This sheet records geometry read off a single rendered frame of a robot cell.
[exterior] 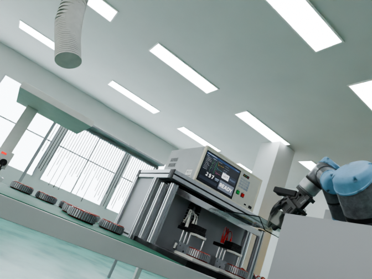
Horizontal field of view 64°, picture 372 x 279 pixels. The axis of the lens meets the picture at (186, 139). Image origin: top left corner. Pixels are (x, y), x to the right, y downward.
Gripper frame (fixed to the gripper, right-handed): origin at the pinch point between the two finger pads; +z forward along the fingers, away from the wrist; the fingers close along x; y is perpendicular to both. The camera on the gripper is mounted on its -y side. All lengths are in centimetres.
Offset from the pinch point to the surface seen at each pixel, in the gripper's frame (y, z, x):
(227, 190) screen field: -38.5, 9.7, 3.1
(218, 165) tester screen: -43.8, 2.4, -8.0
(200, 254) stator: -3.4, 28.6, -13.1
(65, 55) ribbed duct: -113, 13, -99
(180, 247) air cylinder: -17.1, 38.7, -12.6
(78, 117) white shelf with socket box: -62, 24, -79
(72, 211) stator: -8, 36, -68
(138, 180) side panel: -63, 40, -31
